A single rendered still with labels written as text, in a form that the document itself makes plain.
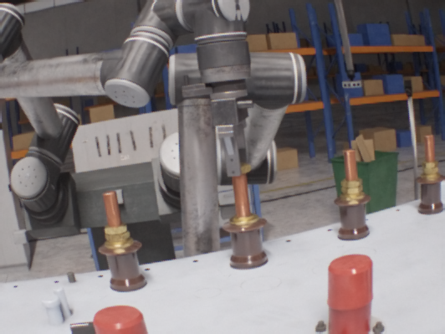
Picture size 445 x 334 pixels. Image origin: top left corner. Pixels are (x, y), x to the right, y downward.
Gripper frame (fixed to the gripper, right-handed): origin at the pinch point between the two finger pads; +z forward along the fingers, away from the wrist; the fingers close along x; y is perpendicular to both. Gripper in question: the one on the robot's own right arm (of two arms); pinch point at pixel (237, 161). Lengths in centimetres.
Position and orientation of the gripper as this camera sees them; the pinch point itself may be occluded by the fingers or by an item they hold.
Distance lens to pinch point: 113.2
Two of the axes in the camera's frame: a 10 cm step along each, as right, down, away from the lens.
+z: 1.3, 9.8, 1.6
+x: 2.0, -1.9, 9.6
